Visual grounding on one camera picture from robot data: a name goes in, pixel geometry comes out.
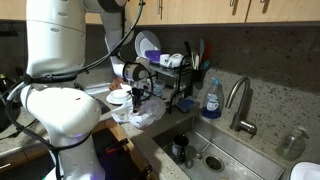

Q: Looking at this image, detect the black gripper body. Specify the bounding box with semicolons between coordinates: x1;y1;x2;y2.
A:
131;80;149;100

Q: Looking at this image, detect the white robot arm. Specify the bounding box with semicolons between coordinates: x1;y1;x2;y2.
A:
21;0;146;180

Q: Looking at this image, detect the purple plastic bowl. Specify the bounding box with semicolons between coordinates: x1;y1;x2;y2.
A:
145;50;161;64

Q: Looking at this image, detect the white saucer plate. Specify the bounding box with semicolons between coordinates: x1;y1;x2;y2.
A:
106;91;130;105

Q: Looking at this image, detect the white plastic shopping bag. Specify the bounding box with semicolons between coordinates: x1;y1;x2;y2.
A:
111;98;166;129

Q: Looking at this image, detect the clear plastic container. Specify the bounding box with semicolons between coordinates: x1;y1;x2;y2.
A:
151;80;166;97

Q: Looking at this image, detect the white patterned mug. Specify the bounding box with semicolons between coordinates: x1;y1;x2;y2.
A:
169;53;183;68

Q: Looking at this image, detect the large white plate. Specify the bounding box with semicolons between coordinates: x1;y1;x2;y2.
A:
135;30;161;58

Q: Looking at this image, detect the blue sponge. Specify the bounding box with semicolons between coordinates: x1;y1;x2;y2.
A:
176;98;198;113

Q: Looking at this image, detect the black mug in sink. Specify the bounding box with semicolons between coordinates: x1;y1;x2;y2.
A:
172;135;189;164

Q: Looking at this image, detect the black utensil holder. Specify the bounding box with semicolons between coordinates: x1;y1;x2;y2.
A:
192;70;205;89

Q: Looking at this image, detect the blue dish soap bottle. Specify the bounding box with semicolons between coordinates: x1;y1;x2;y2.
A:
202;78;224;119

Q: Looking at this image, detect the red spatula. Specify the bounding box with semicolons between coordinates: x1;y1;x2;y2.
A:
203;41;212;60

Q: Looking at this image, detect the stainless steel sink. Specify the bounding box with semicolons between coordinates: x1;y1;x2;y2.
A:
153;117;285;180

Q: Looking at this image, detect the curved metal faucet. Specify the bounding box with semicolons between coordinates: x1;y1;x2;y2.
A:
225;77;257;138

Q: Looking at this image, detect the clear soap dispenser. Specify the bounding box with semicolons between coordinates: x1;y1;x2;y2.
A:
276;126;309;161

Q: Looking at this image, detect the white plate at corner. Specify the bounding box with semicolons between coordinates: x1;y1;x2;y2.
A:
290;162;320;180

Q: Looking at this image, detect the black wire dish rack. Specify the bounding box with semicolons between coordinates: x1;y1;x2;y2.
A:
150;63;192;111

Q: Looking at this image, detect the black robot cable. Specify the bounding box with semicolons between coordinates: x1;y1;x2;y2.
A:
5;0;155;180

